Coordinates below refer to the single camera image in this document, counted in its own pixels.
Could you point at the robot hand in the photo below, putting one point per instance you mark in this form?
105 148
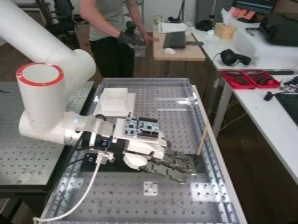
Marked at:
141 140

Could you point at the person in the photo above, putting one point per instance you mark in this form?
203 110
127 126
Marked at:
106 26

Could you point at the red tray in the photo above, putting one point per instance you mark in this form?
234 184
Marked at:
266 78
236 80

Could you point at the small white box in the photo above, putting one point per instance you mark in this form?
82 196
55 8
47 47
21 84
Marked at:
113 103

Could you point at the black headphones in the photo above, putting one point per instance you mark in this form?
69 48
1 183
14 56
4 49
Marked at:
230 57

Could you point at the white desk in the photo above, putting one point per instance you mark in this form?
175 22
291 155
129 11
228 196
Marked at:
256 110
266 56

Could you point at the black bag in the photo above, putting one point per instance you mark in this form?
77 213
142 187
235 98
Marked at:
279 30

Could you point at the white computer mouse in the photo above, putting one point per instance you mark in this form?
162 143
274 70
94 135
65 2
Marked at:
169 51

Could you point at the small white square holder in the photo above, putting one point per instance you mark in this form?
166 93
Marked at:
150 188

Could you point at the wooden desk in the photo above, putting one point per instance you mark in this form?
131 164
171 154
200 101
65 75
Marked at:
177 55

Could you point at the black chair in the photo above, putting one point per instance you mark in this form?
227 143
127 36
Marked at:
57 16

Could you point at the clear box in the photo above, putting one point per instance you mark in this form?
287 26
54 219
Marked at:
146 80

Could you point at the thin stick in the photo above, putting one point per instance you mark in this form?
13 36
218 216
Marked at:
203 136

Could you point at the black keyboard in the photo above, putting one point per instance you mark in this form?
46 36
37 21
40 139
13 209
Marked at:
287 106

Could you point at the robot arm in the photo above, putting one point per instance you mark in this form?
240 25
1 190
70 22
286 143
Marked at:
43 100

